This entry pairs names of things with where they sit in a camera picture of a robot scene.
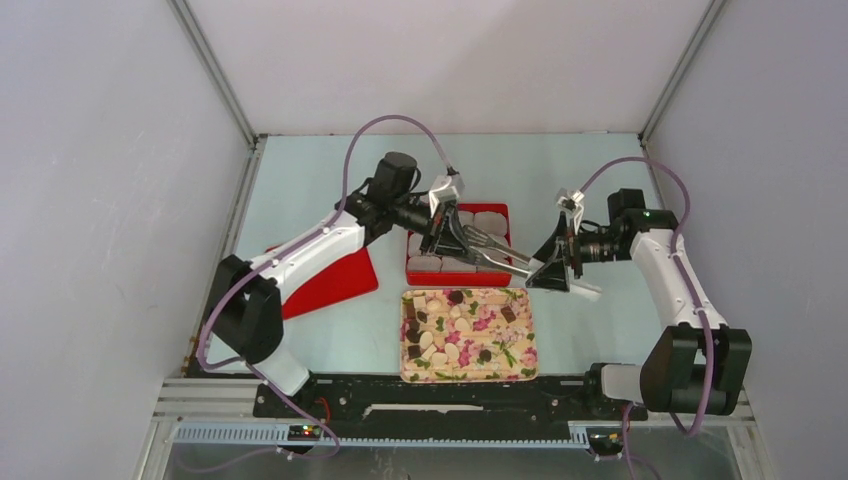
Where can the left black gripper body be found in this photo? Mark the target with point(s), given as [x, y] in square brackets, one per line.
[411, 214]

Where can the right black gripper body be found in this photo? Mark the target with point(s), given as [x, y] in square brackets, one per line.
[598, 246]

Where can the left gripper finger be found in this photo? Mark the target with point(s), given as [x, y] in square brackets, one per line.
[431, 235]
[449, 238]

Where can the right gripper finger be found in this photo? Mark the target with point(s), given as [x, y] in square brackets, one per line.
[557, 245]
[551, 275]

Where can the silver serving tongs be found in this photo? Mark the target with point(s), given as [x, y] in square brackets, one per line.
[492, 254]

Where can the white oval chocolate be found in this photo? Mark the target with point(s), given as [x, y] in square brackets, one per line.
[452, 352]
[425, 341]

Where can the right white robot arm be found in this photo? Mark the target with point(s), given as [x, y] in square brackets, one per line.
[699, 362]

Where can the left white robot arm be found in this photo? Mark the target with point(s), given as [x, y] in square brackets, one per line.
[244, 320]

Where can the round dark chocolate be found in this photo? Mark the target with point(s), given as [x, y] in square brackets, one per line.
[455, 297]

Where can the striped brown chocolate bar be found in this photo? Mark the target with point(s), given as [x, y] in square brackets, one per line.
[508, 314]

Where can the white paper cup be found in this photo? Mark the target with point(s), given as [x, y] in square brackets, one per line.
[491, 222]

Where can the red box lid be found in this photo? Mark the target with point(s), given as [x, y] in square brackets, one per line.
[347, 278]

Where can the floral serving tray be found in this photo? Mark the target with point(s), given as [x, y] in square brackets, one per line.
[491, 350]

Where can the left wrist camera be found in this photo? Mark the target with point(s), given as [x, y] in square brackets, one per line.
[445, 188]

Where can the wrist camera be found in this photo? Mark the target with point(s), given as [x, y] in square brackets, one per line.
[445, 188]
[572, 203]

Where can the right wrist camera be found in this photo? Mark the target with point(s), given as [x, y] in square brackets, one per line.
[572, 203]

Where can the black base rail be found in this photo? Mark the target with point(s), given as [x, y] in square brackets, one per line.
[384, 407]

